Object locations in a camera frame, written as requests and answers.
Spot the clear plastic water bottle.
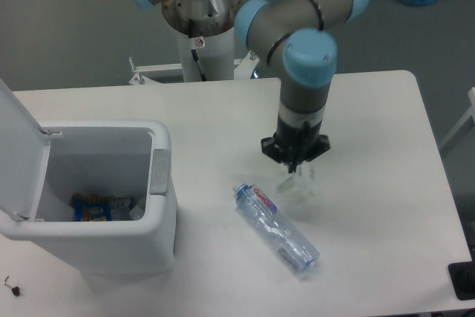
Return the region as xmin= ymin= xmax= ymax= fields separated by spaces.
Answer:
xmin=233 ymin=183 xmax=320 ymax=274

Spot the small metal hex key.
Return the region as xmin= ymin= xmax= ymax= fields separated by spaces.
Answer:
xmin=3 ymin=275 xmax=12 ymax=289

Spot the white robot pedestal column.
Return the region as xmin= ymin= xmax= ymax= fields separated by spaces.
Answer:
xmin=175 ymin=27 xmax=235 ymax=82

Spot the black device at table edge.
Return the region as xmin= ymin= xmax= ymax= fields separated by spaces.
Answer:
xmin=448 ymin=261 xmax=474 ymax=301

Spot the clear plastic scrap in bin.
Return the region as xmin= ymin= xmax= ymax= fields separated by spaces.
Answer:
xmin=129 ymin=196 xmax=146 ymax=220

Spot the white pedestal base frame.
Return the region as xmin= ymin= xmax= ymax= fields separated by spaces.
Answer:
xmin=128 ymin=51 xmax=272 ymax=85

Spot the blue snack packet in bin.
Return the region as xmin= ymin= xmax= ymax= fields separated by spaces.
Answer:
xmin=72 ymin=193 xmax=132 ymax=222

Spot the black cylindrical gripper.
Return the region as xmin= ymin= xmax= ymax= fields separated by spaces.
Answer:
xmin=261 ymin=117 xmax=330 ymax=174

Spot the black cable on pedestal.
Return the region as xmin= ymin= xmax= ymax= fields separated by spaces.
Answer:
xmin=187 ymin=18 xmax=208 ymax=82

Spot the white furniture frame right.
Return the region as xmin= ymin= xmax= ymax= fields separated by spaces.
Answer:
xmin=439 ymin=87 xmax=474 ymax=157

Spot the white open trash can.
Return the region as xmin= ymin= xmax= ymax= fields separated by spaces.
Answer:
xmin=1 ymin=85 xmax=177 ymax=275

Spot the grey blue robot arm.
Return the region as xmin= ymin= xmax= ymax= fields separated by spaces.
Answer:
xmin=135 ymin=0 xmax=369 ymax=172

